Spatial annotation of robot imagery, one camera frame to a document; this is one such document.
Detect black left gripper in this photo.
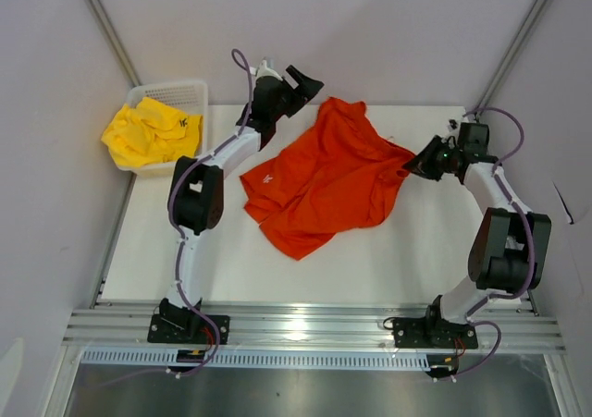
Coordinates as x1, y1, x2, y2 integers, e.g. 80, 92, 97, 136
270, 67, 322, 122

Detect orange shorts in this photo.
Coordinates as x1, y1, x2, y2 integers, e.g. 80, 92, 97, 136
240, 97, 415, 261

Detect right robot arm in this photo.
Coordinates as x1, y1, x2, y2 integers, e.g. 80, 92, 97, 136
403, 120, 551, 347

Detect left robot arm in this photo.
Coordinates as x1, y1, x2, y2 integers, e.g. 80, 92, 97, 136
159, 61, 325, 343

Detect yellow shorts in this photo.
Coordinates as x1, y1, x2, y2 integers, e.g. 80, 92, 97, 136
101, 97, 203, 168

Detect white plastic basket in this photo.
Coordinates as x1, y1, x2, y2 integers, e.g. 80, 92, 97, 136
125, 79, 212, 156

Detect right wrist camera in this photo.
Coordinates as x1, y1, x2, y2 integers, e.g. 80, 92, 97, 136
444, 119, 462, 146

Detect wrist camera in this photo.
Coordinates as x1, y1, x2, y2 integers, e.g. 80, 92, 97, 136
444, 119, 462, 146
250, 57, 283, 80

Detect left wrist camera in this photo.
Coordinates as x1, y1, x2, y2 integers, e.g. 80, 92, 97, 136
250, 57, 283, 80

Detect right aluminium frame post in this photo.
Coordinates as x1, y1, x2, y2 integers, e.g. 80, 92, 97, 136
473, 0, 553, 108

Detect aluminium frame post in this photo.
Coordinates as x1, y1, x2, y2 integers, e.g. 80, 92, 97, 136
84, 0, 142, 87
473, 0, 553, 108

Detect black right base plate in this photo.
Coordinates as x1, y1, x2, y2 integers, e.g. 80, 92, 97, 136
382, 317, 478, 350

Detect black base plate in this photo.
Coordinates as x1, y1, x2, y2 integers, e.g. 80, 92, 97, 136
147, 314, 216, 345
382, 317, 478, 350

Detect aluminium mounting rail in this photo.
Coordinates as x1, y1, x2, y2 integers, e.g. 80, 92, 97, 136
63, 300, 566, 355

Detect left aluminium frame post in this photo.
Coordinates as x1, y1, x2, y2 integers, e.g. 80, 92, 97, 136
84, 0, 142, 87

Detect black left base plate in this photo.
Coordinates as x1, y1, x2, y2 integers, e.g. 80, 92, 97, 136
147, 314, 216, 345

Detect slotted cable duct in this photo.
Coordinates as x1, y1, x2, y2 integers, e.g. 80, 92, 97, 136
80, 347, 453, 372

